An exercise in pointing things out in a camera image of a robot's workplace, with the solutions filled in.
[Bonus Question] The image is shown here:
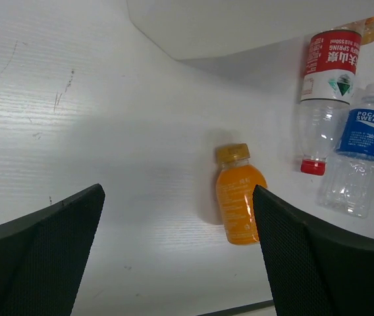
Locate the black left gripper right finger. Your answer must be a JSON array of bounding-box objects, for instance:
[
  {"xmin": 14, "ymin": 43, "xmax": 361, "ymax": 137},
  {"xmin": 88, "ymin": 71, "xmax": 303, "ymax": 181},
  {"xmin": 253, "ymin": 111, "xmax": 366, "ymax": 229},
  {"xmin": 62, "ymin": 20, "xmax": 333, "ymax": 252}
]
[{"xmin": 253, "ymin": 186, "xmax": 374, "ymax": 315}]

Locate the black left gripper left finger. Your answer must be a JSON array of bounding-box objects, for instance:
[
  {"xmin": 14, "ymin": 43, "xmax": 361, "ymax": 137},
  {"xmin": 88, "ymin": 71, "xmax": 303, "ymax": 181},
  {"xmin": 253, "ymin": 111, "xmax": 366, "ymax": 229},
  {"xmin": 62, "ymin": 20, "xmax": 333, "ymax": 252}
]
[{"xmin": 0, "ymin": 184, "xmax": 105, "ymax": 315}]

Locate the orange juice bottle plain label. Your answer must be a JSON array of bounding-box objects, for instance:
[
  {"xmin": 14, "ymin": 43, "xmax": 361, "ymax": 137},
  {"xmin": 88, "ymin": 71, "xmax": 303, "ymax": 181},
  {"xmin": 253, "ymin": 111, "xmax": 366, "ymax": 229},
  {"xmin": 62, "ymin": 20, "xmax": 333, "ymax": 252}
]
[{"xmin": 215, "ymin": 143, "xmax": 267, "ymax": 246}]

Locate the blue label Pocari Sweat bottle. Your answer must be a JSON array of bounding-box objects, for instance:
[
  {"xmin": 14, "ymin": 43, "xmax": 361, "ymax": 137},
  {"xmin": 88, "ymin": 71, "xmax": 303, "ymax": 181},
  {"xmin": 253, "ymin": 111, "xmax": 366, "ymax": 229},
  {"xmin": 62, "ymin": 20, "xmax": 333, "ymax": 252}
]
[{"xmin": 317, "ymin": 83, "xmax": 374, "ymax": 218}]

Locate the white octagonal bin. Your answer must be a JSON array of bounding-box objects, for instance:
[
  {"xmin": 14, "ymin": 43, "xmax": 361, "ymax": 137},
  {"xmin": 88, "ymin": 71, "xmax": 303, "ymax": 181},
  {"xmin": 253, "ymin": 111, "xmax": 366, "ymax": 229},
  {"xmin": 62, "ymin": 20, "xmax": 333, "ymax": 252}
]
[{"xmin": 127, "ymin": 0, "xmax": 374, "ymax": 60}]

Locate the red label clear water bottle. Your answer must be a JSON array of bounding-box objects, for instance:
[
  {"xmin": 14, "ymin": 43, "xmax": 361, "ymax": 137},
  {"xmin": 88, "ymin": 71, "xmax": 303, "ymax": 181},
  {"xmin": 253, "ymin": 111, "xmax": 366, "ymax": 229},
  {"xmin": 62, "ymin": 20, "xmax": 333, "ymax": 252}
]
[{"xmin": 298, "ymin": 28, "xmax": 361, "ymax": 176}]

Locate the orange juice bottle patterned label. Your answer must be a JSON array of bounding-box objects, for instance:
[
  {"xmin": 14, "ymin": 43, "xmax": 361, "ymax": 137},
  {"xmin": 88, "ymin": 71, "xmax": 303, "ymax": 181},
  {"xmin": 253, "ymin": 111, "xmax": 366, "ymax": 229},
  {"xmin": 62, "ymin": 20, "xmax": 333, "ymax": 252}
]
[{"xmin": 361, "ymin": 16, "xmax": 374, "ymax": 45}]

